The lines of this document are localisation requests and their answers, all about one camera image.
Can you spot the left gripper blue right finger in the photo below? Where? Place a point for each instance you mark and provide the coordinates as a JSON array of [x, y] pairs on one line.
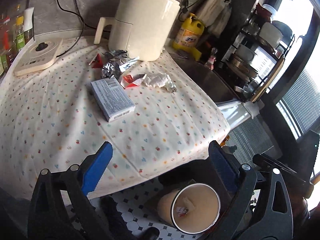
[[226, 166]]

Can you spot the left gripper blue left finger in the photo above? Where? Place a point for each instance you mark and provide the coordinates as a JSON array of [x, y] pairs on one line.
[[93, 167]]

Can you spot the white tissue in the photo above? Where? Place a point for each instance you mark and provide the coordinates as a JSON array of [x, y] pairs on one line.
[[160, 80]]

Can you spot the cream air fryer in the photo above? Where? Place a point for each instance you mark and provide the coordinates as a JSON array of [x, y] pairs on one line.
[[140, 27]]

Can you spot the blue-grey printed box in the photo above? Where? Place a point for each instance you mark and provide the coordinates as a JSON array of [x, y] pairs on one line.
[[112, 98]]

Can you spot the green label sauce bottle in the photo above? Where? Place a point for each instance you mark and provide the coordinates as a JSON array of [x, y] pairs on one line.
[[19, 33]]

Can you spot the red triangular wrapper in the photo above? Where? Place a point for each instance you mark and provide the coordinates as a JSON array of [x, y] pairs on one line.
[[96, 62]]

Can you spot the yellow detergent bottle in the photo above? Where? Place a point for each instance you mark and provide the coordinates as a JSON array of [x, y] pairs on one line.
[[188, 36]]

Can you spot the crumpled aluminium foil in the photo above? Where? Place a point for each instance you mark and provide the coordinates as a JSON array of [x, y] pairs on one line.
[[116, 63]]

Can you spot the wooden cutting board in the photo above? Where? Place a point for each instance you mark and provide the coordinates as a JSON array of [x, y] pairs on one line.
[[269, 79]]

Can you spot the floral white tablecloth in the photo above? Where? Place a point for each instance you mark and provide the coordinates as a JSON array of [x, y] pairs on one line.
[[50, 119]]

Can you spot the red white torn wrapper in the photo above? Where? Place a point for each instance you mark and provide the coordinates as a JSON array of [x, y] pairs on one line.
[[129, 81]]

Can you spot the white round trash bin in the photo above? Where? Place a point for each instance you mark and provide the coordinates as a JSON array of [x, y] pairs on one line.
[[192, 209]]

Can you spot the stainless steel sink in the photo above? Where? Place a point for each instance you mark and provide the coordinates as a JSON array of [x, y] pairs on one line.
[[210, 82]]

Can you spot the black dish rack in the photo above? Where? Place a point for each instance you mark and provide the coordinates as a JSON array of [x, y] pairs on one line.
[[255, 50]]

